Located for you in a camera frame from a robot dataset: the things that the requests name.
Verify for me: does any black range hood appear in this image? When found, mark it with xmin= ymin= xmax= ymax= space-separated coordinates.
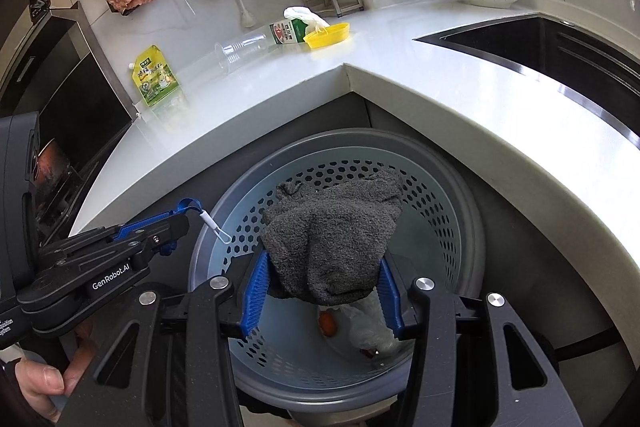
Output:
xmin=0 ymin=2 xmax=136 ymax=158

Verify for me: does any white tissue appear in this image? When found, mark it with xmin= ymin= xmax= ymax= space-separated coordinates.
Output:
xmin=283 ymin=6 xmax=331 ymax=32

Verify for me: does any clear plastic bottle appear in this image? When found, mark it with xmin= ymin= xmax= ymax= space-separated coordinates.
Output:
xmin=215 ymin=31 xmax=275 ymax=70

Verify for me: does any black gas stove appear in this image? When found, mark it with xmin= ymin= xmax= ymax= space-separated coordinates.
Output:
xmin=35 ymin=162 xmax=101 ymax=238

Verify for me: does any yellow spout pouch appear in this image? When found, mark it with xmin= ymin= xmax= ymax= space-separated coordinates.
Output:
xmin=131 ymin=44 xmax=182 ymax=108

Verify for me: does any blue and white bottle brush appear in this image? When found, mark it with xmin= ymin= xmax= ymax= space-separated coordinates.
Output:
xmin=229 ymin=0 xmax=257 ymax=28

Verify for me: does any grey perforated trash bin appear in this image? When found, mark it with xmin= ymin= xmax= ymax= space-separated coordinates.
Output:
xmin=187 ymin=127 xmax=486 ymax=413

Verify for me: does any grey towel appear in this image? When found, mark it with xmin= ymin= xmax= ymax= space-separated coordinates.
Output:
xmin=261 ymin=169 xmax=405 ymax=308

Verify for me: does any orange peel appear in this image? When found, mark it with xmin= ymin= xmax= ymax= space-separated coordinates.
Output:
xmin=317 ymin=309 xmax=338 ymax=338

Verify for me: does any yellow small bowl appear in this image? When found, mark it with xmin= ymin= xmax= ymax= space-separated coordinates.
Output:
xmin=304 ymin=22 xmax=351 ymax=49

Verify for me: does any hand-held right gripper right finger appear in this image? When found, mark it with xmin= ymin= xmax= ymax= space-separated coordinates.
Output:
xmin=377 ymin=257 xmax=586 ymax=427

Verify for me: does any green and white milk carton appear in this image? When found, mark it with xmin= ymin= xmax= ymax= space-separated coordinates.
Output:
xmin=269 ymin=18 xmax=313 ymax=46

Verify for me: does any black kitchen sink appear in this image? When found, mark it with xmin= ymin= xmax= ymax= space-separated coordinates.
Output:
xmin=412 ymin=14 xmax=640 ymax=138

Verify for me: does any clear plastic bag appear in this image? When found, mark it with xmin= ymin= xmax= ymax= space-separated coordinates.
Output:
xmin=345 ymin=292 xmax=406 ymax=358

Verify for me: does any black wok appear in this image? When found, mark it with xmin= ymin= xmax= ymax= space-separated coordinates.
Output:
xmin=32 ymin=137 xmax=73 ymax=208

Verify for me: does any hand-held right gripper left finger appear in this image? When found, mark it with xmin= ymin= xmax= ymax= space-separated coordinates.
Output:
xmin=57 ymin=252 xmax=273 ymax=427

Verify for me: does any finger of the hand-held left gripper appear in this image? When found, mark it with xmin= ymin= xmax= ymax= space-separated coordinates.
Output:
xmin=40 ymin=208 xmax=189 ymax=261
xmin=30 ymin=217 xmax=192 ymax=286

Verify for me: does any person's left hand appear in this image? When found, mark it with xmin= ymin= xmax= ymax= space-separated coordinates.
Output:
xmin=15 ymin=323 xmax=99 ymax=426

